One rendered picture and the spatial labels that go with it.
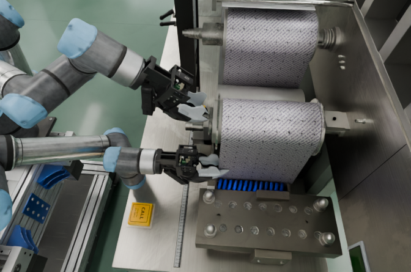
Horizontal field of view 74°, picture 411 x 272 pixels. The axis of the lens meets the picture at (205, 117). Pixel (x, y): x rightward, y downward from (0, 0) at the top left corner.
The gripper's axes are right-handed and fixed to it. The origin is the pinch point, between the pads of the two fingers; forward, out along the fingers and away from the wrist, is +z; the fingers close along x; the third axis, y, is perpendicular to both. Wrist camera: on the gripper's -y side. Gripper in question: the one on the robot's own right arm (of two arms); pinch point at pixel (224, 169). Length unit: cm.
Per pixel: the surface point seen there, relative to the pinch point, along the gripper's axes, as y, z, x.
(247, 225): -5.8, 7.2, -14.2
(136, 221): -16.5, -27.5, -12.7
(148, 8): -109, -89, 247
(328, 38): 26.4, 26.4, 29.1
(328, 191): -43, 48, 13
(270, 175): -1.7, 13.7, -0.3
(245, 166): 3.4, 5.7, -0.3
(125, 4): -109, -118, 252
